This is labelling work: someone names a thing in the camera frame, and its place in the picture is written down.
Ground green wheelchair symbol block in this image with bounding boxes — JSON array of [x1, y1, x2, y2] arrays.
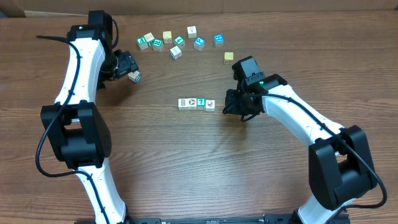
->
[[136, 36, 149, 50]]

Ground green letter block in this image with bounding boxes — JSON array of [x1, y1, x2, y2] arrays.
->
[[152, 39, 164, 52]]

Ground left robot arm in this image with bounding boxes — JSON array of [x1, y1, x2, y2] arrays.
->
[[38, 10, 141, 223]]

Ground plain white lettered block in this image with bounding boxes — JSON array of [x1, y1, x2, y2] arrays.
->
[[144, 32, 155, 46]]

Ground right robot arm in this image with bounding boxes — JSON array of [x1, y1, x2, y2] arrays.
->
[[223, 56, 381, 223]]

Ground blue picture block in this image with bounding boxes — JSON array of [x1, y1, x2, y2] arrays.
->
[[213, 34, 224, 47]]

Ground cardboard backboard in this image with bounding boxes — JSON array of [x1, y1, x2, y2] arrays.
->
[[1, 0, 397, 17]]

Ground yellow top block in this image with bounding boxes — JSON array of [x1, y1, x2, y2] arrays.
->
[[162, 30, 173, 44]]

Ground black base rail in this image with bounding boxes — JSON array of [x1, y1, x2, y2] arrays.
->
[[74, 212, 351, 224]]

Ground green number seven block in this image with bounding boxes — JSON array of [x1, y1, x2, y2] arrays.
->
[[197, 98, 206, 110]]

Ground white block owl picture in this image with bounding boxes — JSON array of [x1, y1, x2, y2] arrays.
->
[[178, 98, 188, 110]]

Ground white block red picture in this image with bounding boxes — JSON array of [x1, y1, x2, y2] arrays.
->
[[205, 99, 215, 112]]

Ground white block dark round picture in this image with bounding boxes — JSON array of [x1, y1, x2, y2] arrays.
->
[[187, 98, 197, 110]]

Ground white block top row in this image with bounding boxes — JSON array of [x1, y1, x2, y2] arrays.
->
[[187, 26, 197, 39]]

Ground yellow block right side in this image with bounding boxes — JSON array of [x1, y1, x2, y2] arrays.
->
[[224, 52, 234, 64]]

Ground green number four block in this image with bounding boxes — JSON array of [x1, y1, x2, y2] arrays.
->
[[174, 35, 185, 49]]

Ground yellow block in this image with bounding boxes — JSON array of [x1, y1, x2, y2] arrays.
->
[[224, 52, 234, 64], [162, 30, 173, 44]]

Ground blue letter P block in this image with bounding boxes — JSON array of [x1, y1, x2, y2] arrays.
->
[[194, 37, 205, 50]]

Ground white block blue side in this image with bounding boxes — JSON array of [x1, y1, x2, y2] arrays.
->
[[170, 46, 182, 60]]

